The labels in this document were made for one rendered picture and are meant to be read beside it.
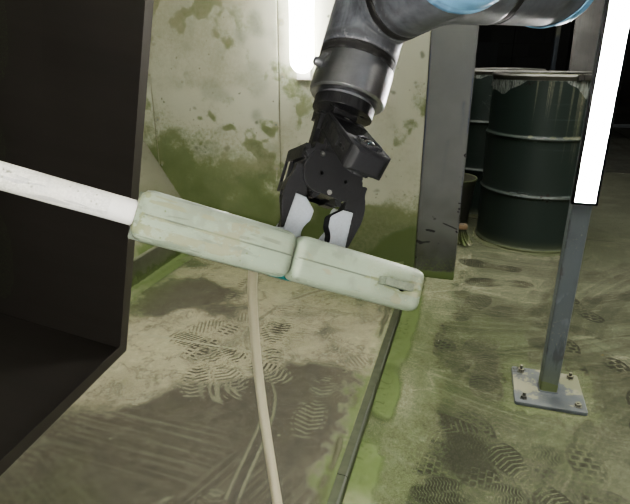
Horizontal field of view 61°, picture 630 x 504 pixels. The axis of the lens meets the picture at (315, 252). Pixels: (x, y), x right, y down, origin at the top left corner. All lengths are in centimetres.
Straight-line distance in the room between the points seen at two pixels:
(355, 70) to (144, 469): 110
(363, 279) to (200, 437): 101
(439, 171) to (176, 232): 195
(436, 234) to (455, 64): 72
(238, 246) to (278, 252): 4
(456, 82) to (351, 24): 171
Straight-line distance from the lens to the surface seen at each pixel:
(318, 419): 152
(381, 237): 248
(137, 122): 88
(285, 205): 57
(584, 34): 717
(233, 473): 138
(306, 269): 53
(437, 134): 235
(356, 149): 51
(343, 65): 61
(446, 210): 241
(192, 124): 268
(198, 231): 50
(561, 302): 167
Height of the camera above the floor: 98
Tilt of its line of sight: 21 degrees down
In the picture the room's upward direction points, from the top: straight up
